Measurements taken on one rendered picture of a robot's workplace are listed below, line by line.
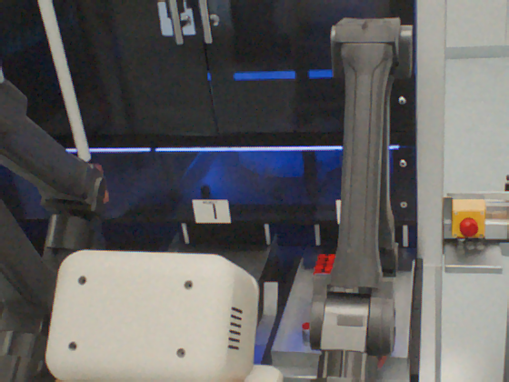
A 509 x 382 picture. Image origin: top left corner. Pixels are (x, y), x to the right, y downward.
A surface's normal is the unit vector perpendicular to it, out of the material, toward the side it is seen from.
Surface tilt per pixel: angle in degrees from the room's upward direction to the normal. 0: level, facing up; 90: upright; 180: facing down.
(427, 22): 90
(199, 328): 48
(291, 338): 0
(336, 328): 37
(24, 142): 102
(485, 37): 90
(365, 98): 59
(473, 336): 0
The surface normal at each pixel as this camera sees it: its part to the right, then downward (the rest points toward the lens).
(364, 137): -0.16, -0.02
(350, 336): -0.13, -0.40
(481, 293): -0.07, -0.87
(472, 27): -0.16, 0.49
